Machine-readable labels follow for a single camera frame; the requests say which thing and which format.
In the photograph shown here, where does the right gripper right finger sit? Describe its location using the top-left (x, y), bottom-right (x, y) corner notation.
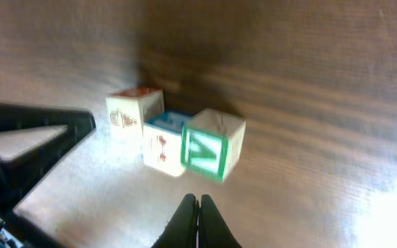
top-left (198, 194), bottom-right (242, 248)

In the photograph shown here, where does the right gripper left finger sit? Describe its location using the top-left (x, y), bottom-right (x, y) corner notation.
top-left (152, 194), bottom-right (199, 248)

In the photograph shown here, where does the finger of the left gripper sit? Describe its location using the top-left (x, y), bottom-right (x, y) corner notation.
top-left (0, 103), bottom-right (96, 247)

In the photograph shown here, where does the green V wooden block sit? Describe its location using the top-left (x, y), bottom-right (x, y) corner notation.
top-left (180, 109), bottom-right (247, 182)

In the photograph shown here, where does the blue bordered wooden block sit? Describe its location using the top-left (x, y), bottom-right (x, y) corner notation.
top-left (142, 111), bottom-right (192, 177)

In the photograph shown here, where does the yellow sided picture block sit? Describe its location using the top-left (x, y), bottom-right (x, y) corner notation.
top-left (105, 87), bottom-right (165, 143)

